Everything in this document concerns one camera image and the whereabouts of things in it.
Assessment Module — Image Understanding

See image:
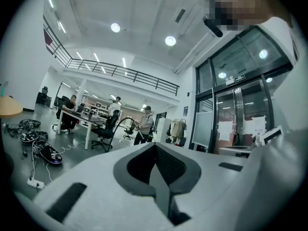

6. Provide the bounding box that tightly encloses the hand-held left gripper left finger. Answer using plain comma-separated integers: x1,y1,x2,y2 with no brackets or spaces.
32,142,178,231

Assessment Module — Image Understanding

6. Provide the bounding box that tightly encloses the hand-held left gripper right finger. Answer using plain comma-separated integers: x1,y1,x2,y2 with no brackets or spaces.
155,142,251,231

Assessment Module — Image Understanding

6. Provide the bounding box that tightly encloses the grey table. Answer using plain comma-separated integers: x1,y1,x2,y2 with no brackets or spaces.
218,145,253,158

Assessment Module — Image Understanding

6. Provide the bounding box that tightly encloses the white-legged office desk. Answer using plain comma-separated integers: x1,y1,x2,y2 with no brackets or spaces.
57,109,107,151

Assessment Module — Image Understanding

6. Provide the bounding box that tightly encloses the black case with lights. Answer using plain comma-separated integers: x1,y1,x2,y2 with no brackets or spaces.
35,141,64,166

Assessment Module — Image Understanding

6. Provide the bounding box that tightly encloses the white power strip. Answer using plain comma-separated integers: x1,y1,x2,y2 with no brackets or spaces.
26,177,46,190

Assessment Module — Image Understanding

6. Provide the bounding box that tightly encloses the white paper notice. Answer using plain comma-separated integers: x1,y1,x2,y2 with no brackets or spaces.
217,120,234,142
251,115,267,135

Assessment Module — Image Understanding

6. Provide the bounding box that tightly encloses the frosted white panel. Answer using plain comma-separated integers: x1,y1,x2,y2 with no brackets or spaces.
192,110,214,149

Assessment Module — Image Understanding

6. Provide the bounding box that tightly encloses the black office chair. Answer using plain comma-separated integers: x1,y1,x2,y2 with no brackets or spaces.
90,109,121,153
123,125,136,141
35,86,52,108

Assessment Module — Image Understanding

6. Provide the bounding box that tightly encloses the clothes rack with garments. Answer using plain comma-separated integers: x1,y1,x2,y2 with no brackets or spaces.
166,118,187,147

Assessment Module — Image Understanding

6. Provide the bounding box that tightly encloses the metal vacuum wand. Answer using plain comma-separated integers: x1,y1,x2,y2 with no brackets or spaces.
133,121,148,141

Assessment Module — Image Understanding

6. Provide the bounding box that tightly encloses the black open carrying case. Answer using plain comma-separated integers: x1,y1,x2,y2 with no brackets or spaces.
20,129,49,144
18,118,42,131

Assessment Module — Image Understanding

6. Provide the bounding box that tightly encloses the black balcony railing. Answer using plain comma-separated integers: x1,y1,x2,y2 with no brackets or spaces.
42,15,180,96

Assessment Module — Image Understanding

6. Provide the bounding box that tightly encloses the black-framed glass door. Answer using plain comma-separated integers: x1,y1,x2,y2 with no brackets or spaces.
194,25,294,154

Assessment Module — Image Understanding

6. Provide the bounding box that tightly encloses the black door sign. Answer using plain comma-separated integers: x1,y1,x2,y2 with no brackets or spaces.
225,74,246,86

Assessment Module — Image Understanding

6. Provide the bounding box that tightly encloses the round wooden table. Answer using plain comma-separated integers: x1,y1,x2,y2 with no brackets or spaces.
0,95,24,119

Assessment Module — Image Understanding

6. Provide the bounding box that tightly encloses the dark red banner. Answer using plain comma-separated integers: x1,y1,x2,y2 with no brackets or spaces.
43,28,54,55

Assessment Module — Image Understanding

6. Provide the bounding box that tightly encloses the ceiling air vent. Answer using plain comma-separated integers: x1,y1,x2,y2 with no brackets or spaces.
174,7,187,24

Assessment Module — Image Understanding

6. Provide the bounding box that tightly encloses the person's face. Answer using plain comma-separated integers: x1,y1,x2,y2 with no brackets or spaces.
204,0,295,31

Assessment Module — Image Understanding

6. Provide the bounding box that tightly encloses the row of strip ceiling lights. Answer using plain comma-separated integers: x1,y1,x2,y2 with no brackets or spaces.
46,0,128,75

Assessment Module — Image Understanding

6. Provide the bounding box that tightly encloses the coiled white cable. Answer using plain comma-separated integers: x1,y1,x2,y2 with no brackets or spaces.
59,142,85,155

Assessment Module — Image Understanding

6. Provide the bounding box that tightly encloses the white power strip cable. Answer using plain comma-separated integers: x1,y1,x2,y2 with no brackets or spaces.
30,138,53,183

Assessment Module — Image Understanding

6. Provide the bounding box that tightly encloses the black vacuum hose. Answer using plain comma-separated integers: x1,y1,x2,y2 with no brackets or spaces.
111,117,138,154

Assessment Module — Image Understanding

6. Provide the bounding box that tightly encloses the black head-worn camera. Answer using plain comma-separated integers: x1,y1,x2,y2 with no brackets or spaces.
203,17,224,39

